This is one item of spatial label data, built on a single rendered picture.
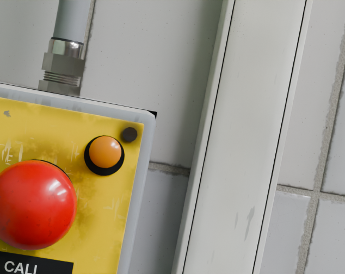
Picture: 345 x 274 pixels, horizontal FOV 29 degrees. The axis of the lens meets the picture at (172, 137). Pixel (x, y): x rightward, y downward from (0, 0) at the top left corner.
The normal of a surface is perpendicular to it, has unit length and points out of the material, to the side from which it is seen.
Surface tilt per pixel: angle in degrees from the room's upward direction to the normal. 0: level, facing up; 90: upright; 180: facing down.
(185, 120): 90
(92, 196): 90
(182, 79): 90
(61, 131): 90
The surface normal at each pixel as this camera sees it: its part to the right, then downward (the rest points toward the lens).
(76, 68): 0.90, 0.19
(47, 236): 0.37, 0.55
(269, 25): 0.11, 0.07
